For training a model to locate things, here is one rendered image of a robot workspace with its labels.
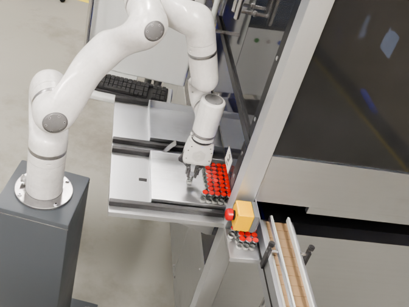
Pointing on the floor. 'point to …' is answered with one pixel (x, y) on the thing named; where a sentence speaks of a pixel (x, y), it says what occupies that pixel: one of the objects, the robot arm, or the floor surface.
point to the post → (266, 133)
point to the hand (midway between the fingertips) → (192, 171)
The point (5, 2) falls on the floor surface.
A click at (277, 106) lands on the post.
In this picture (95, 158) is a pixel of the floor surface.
